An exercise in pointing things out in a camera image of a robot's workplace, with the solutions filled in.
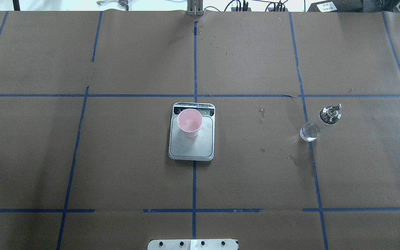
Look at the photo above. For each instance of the pink plastic cup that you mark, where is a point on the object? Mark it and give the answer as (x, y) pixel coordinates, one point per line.
(189, 122)

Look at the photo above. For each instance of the glass sauce bottle metal cap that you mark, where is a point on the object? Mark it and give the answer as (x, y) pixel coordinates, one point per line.
(318, 125)

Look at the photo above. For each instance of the silver digital kitchen scale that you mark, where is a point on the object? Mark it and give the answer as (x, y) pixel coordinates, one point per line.
(197, 144)

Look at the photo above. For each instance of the black orange terminal connector far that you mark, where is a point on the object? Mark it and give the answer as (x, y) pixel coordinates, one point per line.
(239, 6)

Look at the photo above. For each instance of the black orange terminal connector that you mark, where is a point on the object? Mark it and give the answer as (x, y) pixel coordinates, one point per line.
(239, 6)
(278, 6)

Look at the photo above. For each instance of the black orange terminal connector near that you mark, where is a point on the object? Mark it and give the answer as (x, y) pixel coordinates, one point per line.
(278, 6)

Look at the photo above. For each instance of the black box white label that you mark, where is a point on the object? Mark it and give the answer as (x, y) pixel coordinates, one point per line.
(337, 6)

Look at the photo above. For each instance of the aluminium frame post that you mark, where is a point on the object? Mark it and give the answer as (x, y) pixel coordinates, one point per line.
(195, 8)

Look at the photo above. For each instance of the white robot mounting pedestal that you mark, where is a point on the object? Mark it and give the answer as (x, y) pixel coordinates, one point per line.
(193, 244)

